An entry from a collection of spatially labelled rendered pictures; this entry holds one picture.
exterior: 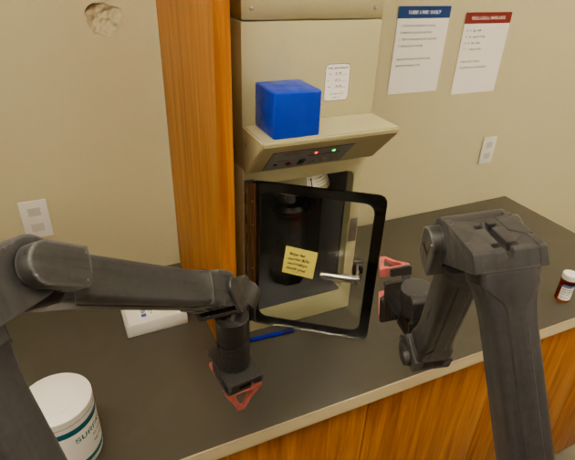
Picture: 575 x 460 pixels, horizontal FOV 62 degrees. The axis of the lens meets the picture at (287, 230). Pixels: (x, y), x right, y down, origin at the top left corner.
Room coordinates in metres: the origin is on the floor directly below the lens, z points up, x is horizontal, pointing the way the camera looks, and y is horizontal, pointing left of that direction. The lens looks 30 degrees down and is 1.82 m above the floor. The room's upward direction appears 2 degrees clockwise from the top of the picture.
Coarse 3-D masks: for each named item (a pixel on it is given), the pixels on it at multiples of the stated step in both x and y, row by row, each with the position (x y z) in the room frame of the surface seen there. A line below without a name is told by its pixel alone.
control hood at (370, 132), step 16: (256, 128) 0.96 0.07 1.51; (320, 128) 0.98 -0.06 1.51; (336, 128) 0.98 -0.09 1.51; (352, 128) 0.98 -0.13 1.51; (368, 128) 0.99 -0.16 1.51; (384, 128) 0.99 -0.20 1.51; (256, 144) 0.89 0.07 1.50; (272, 144) 0.88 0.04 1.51; (288, 144) 0.89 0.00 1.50; (304, 144) 0.91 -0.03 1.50; (320, 144) 0.94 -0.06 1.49; (336, 144) 0.96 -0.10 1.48; (368, 144) 1.01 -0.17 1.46; (256, 160) 0.90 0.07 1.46
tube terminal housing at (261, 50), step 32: (256, 32) 0.99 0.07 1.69; (288, 32) 1.02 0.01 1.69; (320, 32) 1.05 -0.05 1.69; (352, 32) 1.08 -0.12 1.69; (256, 64) 0.99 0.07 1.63; (288, 64) 1.02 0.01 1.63; (320, 64) 1.05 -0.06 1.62; (352, 64) 1.08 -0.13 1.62; (352, 96) 1.09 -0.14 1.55; (352, 160) 1.09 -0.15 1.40
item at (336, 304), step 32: (256, 192) 0.96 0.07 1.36; (288, 192) 0.95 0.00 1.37; (320, 192) 0.93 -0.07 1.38; (352, 192) 0.92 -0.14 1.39; (256, 224) 0.96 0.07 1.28; (288, 224) 0.95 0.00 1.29; (320, 224) 0.93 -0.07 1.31; (352, 224) 0.92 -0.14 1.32; (256, 256) 0.96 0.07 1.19; (320, 256) 0.93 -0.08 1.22; (352, 256) 0.92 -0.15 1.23; (288, 288) 0.94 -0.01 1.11; (320, 288) 0.93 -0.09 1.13; (352, 288) 0.92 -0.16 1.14; (256, 320) 0.96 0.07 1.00; (288, 320) 0.94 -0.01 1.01; (320, 320) 0.93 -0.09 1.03; (352, 320) 0.91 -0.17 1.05
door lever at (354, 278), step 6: (354, 270) 0.91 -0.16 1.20; (360, 270) 0.91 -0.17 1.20; (324, 276) 0.88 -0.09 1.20; (330, 276) 0.88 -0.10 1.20; (336, 276) 0.88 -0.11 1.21; (342, 276) 0.87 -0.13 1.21; (348, 276) 0.87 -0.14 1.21; (354, 276) 0.87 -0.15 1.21; (348, 282) 0.87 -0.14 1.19; (354, 282) 0.86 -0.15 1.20
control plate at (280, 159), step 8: (344, 144) 0.97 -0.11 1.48; (352, 144) 0.98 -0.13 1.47; (280, 152) 0.91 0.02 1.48; (288, 152) 0.92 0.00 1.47; (296, 152) 0.93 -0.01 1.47; (304, 152) 0.94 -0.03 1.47; (312, 152) 0.96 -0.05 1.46; (320, 152) 0.97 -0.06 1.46; (328, 152) 0.98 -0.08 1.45; (336, 152) 1.00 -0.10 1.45; (344, 152) 1.01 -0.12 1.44; (272, 160) 0.92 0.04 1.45; (280, 160) 0.94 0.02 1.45; (288, 160) 0.95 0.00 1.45; (296, 160) 0.96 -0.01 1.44; (320, 160) 1.00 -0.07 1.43; (328, 160) 1.02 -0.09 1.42; (336, 160) 1.03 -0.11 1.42; (264, 168) 0.95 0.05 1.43; (272, 168) 0.96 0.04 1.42
